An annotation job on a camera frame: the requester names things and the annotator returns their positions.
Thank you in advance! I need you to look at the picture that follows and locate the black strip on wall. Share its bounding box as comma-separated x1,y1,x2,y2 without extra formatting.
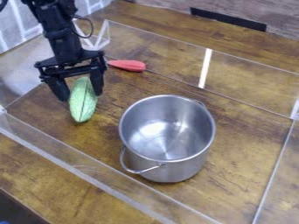
190,7,267,32

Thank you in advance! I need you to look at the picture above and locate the silver metal pot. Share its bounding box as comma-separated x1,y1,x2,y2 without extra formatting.
119,94,216,183

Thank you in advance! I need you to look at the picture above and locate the green bumpy toy vegetable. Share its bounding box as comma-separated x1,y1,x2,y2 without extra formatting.
69,77,99,123

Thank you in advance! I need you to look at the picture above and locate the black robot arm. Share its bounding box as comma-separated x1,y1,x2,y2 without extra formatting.
21,0,108,102

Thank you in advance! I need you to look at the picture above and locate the red handled metal spoon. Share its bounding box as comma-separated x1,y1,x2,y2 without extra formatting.
107,60,146,72

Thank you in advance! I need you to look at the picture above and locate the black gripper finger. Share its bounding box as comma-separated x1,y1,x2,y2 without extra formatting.
44,76,71,102
90,66,104,96

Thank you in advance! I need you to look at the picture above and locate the clear acrylic enclosure panel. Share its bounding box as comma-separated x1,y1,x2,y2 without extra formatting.
0,110,220,224

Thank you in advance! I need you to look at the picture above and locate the black cable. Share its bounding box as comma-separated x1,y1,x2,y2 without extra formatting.
69,15,96,40

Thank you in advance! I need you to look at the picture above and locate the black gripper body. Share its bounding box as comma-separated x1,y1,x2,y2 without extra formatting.
33,31,107,82

